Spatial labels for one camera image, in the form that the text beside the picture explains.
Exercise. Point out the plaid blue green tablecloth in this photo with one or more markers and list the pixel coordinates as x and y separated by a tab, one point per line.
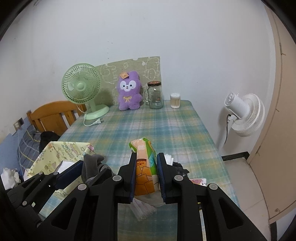
179	133

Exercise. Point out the cotton swab container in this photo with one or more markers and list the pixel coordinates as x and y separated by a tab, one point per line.
175	100

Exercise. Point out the dark grey sock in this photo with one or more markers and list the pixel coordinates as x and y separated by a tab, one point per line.
92	166

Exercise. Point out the pink white folded cloth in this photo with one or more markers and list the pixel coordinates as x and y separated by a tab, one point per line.
199	181

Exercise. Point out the glass mason jar mug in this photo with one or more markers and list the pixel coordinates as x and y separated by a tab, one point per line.
153	95

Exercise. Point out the clear plastic package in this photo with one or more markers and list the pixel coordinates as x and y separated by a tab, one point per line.
141	210

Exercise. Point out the beige cartoon patterned board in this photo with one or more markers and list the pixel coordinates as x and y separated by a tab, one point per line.
148	69

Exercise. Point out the green desk fan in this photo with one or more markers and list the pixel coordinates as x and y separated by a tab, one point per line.
81	85

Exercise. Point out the purple plush bunny toy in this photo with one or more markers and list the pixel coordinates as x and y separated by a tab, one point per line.
128	88

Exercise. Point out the crumpled white cloth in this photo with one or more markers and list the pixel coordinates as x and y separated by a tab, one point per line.
10	178

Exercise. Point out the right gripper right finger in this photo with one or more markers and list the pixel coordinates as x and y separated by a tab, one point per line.
168	177

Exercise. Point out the black sock on table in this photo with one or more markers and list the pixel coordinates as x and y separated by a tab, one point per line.
180	170

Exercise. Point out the black garment on bed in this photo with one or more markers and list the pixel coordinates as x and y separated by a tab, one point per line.
46	138

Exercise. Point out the wall power outlet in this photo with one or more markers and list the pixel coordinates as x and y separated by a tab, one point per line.
18	124

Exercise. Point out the white wall fan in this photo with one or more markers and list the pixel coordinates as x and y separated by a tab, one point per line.
240	122

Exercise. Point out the beige door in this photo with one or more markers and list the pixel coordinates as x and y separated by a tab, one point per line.
273	157

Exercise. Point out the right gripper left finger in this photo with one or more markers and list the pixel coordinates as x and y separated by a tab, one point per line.
127	183

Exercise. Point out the blue plaid pillow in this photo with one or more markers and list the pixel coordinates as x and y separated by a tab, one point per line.
28	148

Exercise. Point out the yellow cartoon fabric storage box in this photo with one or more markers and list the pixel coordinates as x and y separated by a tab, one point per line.
56	152

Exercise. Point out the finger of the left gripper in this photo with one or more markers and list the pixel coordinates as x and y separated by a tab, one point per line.
35	191
67	172

